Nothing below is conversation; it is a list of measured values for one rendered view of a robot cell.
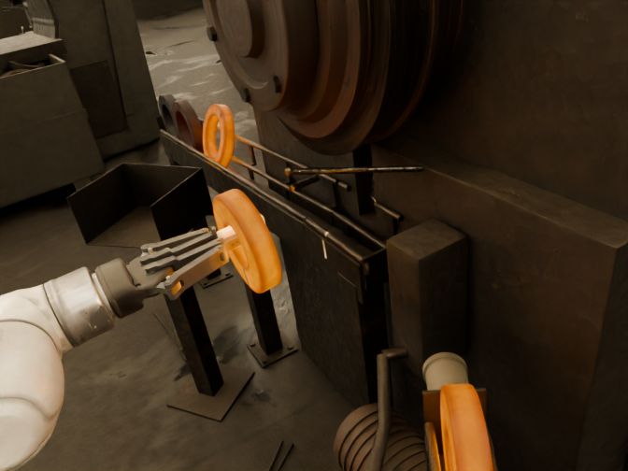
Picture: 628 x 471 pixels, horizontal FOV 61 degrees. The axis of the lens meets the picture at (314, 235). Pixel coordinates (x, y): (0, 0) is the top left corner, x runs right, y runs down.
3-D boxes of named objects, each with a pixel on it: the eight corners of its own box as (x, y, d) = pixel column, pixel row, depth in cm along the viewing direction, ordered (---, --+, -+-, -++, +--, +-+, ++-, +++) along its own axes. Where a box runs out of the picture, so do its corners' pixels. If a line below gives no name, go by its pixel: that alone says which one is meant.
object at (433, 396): (484, 453, 67) (485, 387, 63) (485, 457, 67) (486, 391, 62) (425, 454, 68) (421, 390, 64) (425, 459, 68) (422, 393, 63)
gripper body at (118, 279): (108, 301, 75) (170, 272, 78) (121, 333, 68) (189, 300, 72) (87, 258, 71) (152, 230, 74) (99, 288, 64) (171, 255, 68)
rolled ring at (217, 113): (204, 101, 160) (214, 103, 161) (200, 163, 164) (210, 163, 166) (226, 106, 145) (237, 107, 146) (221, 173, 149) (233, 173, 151)
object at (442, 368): (466, 384, 74) (466, 349, 71) (478, 435, 66) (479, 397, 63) (422, 386, 75) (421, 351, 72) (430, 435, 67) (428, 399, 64)
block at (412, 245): (439, 328, 95) (437, 212, 82) (472, 353, 89) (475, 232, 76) (392, 355, 91) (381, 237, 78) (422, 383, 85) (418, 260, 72)
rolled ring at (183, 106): (183, 103, 158) (193, 99, 160) (166, 100, 174) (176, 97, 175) (202, 161, 166) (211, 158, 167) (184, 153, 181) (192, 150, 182)
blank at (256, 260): (221, 177, 81) (201, 184, 80) (264, 205, 68) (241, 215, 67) (249, 261, 88) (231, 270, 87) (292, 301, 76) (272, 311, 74)
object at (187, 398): (191, 356, 180) (122, 162, 143) (257, 373, 169) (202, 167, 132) (153, 402, 165) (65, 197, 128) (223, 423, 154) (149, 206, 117)
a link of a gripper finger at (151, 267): (142, 265, 70) (145, 270, 69) (220, 232, 74) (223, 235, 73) (152, 288, 72) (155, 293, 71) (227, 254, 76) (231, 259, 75)
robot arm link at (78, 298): (81, 360, 67) (127, 337, 69) (49, 305, 62) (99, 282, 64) (70, 322, 74) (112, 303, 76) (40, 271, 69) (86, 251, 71)
